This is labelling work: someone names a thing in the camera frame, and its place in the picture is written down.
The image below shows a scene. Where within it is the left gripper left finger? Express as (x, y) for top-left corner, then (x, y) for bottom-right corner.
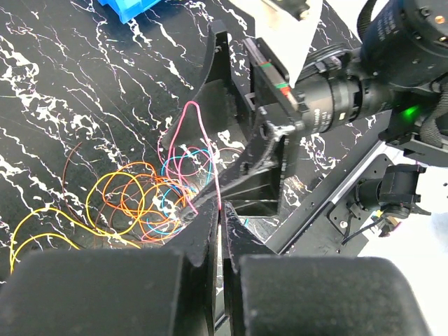
(159, 197), (220, 335)

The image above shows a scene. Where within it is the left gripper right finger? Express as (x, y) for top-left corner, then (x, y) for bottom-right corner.
(222, 202), (275, 335)

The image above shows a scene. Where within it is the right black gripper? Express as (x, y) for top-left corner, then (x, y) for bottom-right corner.
(162, 20), (396, 218)

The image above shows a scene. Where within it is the red cable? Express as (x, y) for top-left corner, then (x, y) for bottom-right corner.
(139, 101), (222, 242)

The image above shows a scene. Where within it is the yellow cable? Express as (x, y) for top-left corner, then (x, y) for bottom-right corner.
(9, 161), (158, 274)

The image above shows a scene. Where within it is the dark brown cable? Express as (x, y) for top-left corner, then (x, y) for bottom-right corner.
(61, 141), (120, 239)

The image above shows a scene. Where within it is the blue plastic bin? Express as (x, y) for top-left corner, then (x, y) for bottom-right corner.
(98, 0), (160, 24)

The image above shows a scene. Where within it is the blue cable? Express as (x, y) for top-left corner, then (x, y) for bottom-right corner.
(146, 149), (214, 236)

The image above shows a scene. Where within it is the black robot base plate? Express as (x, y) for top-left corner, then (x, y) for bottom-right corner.
(265, 139), (431, 260)

